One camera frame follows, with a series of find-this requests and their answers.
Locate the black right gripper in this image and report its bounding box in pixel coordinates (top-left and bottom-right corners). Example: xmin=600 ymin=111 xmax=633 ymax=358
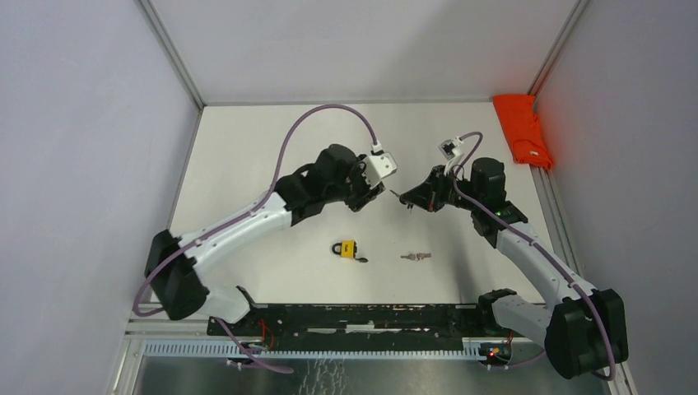
xmin=402 ymin=165 xmax=482 ymax=212

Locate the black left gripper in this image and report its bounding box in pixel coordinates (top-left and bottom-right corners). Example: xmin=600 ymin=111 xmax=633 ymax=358
xmin=324 ymin=153 xmax=384 ymax=211

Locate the black head key bunch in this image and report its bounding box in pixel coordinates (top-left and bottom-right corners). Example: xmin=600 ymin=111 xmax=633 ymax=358
xmin=389 ymin=189 xmax=413 ymax=211

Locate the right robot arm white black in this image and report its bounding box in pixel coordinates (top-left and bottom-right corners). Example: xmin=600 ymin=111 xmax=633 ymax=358
xmin=398 ymin=157 xmax=629 ymax=381

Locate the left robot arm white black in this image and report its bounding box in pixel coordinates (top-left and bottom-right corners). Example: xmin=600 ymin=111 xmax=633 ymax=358
xmin=145 ymin=144 xmax=398 ymax=336

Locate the silver key bunch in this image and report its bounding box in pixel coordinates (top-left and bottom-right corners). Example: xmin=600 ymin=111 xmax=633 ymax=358
xmin=400 ymin=253 xmax=432 ymax=261

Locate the yellow padlock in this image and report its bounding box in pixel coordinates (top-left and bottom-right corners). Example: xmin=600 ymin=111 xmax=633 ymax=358
xmin=331 ymin=239 xmax=369 ymax=263

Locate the orange folded cloth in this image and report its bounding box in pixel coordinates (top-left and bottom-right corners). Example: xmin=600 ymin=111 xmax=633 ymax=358
xmin=492 ymin=94 xmax=555 ymax=170

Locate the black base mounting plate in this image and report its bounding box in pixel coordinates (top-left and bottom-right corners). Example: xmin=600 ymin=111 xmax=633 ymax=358
xmin=207 ymin=304 xmax=521 ymax=351

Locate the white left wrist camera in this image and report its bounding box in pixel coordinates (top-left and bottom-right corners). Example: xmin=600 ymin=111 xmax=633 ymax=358
xmin=361 ymin=142 xmax=398 ymax=189

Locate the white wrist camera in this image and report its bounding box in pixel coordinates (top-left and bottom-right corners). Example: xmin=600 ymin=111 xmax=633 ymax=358
xmin=439 ymin=137 xmax=464 ymax=162
xmin=361 ymin=142 xmax=398 ymax=189

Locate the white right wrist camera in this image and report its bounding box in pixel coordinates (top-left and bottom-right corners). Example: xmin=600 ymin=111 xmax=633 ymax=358
xmin=439 ymin=137 xmax=464 ymax=162

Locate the slotted cable duct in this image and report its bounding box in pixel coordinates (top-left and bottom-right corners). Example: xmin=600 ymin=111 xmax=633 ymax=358
xmin=142 ymin=341 xmax=486 ymax=361

